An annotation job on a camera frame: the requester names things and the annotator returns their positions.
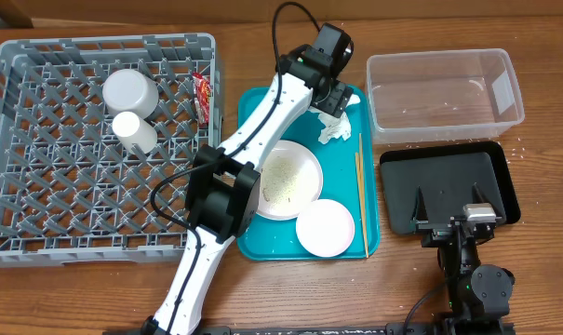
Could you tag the left wooden chopstick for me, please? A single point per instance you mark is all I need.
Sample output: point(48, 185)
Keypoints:
point(362, 205)

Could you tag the wooden chopstick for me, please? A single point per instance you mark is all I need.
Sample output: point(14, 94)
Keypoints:
point(360, 151)
point(362, 205)

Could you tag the red sauce packet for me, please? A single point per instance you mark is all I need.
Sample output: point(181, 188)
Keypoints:
point(202, 95)

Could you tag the clear plastic bin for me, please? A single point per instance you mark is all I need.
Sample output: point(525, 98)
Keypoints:
point(449, 95)

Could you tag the black plastic tray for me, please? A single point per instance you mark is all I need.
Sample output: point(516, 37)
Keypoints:
point(445, 177)

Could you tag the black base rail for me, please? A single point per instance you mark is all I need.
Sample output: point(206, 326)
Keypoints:
point(388, 329)

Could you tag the crumpled white napkin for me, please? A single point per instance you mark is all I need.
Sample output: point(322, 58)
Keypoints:
point(334, 127)
point(354, 99)

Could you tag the white plastic cup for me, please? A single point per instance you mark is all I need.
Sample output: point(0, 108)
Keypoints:
point(130, 129)

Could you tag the upper crumpled white napkin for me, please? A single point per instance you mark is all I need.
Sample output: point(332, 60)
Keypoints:
point(354, 99)

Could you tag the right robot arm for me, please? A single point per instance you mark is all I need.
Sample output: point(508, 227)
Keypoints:
point(479, 293)

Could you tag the grey bowl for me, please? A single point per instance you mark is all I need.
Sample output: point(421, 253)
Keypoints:
point(128, 90)

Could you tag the large white plate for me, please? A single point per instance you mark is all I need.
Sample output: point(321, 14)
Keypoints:
point(291, 178)

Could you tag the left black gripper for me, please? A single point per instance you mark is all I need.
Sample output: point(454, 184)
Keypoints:
point(335, 95)

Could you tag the grey dishwasher rack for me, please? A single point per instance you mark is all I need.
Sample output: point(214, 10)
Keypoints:
point(69, 190)

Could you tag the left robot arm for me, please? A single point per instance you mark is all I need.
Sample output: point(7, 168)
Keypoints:
point(216, 199)

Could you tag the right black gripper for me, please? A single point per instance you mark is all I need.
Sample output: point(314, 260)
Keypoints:
point(435, 232)

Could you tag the teal plastic tray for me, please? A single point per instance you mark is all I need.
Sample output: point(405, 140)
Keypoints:
point(269, 240)

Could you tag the lower crumpled white napkin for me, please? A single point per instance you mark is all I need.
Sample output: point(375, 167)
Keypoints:
point(334, 127)

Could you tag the right wooden chopstick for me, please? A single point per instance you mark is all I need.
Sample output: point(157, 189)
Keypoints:
point(360, 151)

